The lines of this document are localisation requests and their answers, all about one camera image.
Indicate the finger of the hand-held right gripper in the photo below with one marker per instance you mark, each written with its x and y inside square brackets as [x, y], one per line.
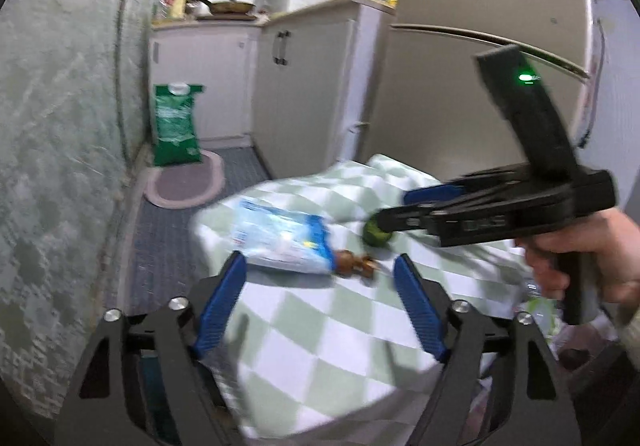
[425, 193]
[400, 220]

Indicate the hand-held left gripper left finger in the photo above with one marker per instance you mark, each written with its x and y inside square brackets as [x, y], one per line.
[220, 306]

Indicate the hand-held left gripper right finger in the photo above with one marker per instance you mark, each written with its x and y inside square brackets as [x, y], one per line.
[420, 311]

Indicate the green round fruit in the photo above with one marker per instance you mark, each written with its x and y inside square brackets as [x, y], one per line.
[376, 236]

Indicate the person's right forearm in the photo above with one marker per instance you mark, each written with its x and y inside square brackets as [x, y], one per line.
[631, 316]

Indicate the person's right hand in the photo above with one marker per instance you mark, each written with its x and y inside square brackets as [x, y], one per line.
[615, 256]

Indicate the small brown object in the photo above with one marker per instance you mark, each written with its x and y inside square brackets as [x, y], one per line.
[347, 262]

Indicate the blue white plastic packet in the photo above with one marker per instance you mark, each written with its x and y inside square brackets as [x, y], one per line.
[280, 238]

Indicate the green white checkered tablecloth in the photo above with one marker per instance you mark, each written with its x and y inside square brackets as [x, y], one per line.
[320, 336]

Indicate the oval floor mat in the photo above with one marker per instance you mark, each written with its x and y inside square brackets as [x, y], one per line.
[180, 181]

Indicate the tall white side cabinet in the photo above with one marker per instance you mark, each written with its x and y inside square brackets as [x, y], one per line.
[310, 86]

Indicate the green rice bag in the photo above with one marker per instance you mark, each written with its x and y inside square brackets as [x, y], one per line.
[175, 126]

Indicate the patterned glass sliding door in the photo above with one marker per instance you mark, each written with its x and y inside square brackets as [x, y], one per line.
[142, 26]
[55, 151]

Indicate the white counter cabinet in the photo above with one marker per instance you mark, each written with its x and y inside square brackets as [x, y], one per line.
[220, 76]

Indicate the dark stove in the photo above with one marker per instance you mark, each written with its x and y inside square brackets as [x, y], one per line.
[227, 17]

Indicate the frying pan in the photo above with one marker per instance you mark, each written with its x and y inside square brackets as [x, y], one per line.
[232, 6]

